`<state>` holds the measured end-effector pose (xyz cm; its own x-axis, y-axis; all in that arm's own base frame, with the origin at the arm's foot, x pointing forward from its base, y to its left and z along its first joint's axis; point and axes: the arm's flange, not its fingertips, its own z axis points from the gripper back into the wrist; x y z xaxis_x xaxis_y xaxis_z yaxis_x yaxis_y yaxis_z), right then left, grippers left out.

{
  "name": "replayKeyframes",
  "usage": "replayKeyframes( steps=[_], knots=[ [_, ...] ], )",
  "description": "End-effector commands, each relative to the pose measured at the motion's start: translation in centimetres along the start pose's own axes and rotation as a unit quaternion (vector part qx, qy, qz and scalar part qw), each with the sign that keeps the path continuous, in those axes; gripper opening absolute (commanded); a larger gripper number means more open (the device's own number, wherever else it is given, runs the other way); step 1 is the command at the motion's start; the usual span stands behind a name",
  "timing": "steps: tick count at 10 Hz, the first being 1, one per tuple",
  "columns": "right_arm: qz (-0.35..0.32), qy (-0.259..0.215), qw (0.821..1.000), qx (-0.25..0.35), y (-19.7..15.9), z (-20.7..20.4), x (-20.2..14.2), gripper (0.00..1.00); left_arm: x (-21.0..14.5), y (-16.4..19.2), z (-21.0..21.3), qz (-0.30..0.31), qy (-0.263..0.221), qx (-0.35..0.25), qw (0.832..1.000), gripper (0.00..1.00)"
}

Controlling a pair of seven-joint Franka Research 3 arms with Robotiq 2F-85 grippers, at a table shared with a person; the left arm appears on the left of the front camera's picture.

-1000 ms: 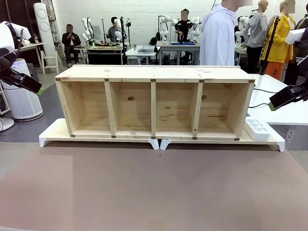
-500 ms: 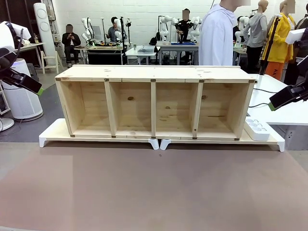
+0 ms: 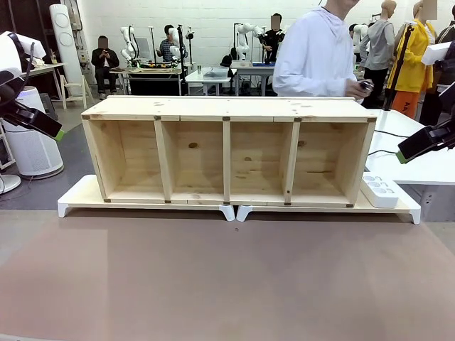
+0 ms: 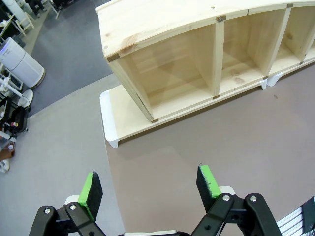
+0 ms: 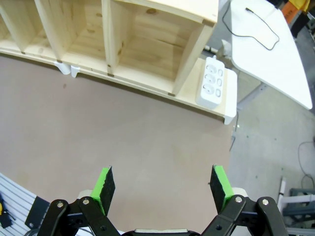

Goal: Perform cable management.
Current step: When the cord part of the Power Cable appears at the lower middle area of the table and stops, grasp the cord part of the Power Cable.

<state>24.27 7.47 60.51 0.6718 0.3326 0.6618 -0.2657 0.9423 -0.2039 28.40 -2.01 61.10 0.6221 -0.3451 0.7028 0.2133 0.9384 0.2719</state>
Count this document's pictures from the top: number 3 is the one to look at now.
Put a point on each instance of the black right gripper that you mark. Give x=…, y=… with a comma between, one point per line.
x=444, y=136

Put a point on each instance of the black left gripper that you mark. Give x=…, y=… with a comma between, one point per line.
x=10, y=97

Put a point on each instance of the dark smartphone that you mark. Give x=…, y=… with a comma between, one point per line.
x=366, y=85

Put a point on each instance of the person's right forearm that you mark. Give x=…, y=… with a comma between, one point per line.
x=313, y=83

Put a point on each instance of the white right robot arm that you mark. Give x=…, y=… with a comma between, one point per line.
x=439, y=53

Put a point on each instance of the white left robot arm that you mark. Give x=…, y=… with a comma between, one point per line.
x=14, y=49

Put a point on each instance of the person's right hand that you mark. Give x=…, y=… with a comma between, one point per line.
x=357, y=89

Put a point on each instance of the white side table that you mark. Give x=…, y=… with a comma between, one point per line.
x=419, y=170

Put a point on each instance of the white round air purifier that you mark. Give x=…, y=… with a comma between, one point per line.
x=32, y=152

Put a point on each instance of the light wooden step stool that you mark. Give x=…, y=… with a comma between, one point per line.
x=73, y=90

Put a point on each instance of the wooden workbench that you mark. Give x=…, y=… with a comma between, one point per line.
x=46, y=67

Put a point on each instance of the white power strip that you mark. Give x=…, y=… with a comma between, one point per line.
x=382, y=192

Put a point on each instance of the white fan base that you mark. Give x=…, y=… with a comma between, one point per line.
x=9, y=183

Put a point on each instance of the black tripod stand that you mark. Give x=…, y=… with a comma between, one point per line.
x=398, y=71

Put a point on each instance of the tall white air conditioner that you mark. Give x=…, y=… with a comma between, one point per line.
x=65, y=42

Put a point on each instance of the white-legged wooden monitor riser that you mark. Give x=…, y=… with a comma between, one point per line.
x=362, y=207
x=81, y=193

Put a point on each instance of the mannequin in yellow jacket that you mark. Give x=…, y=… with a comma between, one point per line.
x=414, y=60

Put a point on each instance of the seated man in black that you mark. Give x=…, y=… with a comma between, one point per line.
x=105, y=60

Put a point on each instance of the mannequin in gray hoodie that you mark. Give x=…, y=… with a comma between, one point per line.
x=380, y=42

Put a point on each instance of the cluttered background work table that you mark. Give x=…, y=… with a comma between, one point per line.
x=149, y=71

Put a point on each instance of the person in white hoodie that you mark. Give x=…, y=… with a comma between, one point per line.
x=313, y=49

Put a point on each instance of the seated man in plaid shirt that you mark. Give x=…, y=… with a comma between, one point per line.
x=167, y=46

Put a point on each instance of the white background table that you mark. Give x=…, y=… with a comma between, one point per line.
x=206, y=78

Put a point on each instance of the standing man in black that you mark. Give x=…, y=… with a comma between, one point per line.
x=273, y=39

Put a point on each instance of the gray background table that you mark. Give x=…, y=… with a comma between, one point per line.
x=252, y=67

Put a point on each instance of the wooden four-compartment shelf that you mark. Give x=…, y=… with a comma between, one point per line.
x=227, y=106

